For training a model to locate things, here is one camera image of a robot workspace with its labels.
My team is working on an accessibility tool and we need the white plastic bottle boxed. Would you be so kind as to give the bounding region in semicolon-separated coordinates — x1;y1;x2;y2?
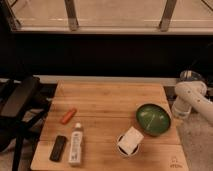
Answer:
68;123;83;166

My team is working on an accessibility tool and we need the grey round robot base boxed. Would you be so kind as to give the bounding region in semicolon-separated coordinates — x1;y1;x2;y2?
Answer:
180;70;205;81

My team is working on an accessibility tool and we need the orange marker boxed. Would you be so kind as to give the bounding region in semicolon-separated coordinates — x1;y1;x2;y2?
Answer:
60;108;77;124

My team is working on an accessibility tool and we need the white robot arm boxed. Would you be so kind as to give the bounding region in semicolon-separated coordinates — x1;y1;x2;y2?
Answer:
172;81;213;126

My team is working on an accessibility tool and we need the black remote control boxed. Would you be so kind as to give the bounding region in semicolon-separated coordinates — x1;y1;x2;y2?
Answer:
49;135;67;162

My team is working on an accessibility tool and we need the white cup with dark inside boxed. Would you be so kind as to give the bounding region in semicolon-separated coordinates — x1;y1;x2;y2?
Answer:
116;133;140;158

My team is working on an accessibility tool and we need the green ceramic bowl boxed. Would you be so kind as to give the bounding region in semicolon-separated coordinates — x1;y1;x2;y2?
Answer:
136;104;171;136

